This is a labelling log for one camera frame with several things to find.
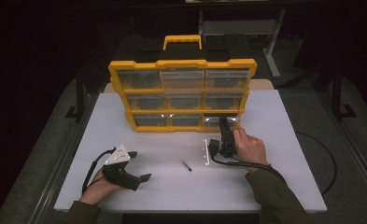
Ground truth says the yellow organizer cabinet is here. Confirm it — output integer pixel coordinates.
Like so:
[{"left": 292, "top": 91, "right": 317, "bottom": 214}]
[{"left": 107, "top": 34, "right": 258, "bottom": 134}]

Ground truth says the black floor cable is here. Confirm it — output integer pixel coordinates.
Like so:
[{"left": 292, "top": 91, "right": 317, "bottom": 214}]
[{"left": 295, "top": 131, "right": 339, "bottom": 197}]

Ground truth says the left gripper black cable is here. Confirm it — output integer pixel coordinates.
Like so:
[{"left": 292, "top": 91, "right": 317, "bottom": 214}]
[{"left": 81, "top": 147, "right": 117, "bottom": 195}]

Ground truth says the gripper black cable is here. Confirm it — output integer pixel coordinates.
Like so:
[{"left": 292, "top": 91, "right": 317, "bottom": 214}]
[
  {"left": 209, "top": 152, "right": 288, "bottom": 184},
  {"left": 81, "top": 147, "right": 117, "bottom": 195}
]

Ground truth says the black metal stand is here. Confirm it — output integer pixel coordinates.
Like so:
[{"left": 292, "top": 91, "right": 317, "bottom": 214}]
[
  {"left": 64, "top": 69, "right": 89, "bottom": 122},
  {"left": 330, "top": 66, "right": 359, "bottom": 121}
]

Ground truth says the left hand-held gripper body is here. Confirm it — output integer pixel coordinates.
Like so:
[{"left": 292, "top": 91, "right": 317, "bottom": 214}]
[{"left": 102, "top": 143, "right": 141, "bottom": 191}]

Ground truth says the small dark screw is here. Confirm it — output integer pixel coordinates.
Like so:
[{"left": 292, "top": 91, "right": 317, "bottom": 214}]
[{"left": 180, "top": 159, "right": 193, "bottom": 173}]

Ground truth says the clear plastic storage drawer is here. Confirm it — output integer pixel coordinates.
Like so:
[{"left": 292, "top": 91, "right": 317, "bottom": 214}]
[{"left": 203, "top": 113, "right": 240, "bottom": 132}]

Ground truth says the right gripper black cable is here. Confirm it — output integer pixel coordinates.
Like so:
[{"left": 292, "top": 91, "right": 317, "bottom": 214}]
[{"left": 209, "top": 152, "right": 288, "bottom": 184}]

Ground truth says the person's right hand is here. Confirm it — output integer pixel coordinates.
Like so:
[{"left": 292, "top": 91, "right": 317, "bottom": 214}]
[{"left": 232, "top": 127, "right": 270, "bottom": 175}]

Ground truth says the yellow carry handle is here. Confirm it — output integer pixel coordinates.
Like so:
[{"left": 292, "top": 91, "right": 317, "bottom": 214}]
[{"left": 162, "top": 34, "right": 204, "bottom": 51}]

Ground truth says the grey metal rail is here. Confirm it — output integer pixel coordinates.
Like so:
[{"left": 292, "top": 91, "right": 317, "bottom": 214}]
[
  {"left": 28, "top": 92, "right": 100, "bottom": 224},
  {"left": 316, "top": 91, "right": 367, "bottom": 199}
]

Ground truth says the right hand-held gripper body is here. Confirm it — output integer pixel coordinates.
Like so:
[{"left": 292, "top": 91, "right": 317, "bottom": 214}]
[{"left": 203, "top": 130, "right": 237, "bottom": 167}]

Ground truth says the grid of clear drawers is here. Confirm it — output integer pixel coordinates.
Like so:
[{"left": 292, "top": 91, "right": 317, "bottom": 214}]
[{"left": 117, "top": 67, "right": 251, "bottom": 128}]

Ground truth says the grey metal table frame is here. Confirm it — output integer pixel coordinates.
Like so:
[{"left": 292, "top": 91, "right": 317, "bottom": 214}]
[{"left": 198, "top": 8, "right": 287, "bottom": 79}]

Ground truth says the person's left hand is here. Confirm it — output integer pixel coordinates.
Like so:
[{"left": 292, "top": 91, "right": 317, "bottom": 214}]
[{"left": 78, "top": 167, "right": 126, "bottom": 206}]

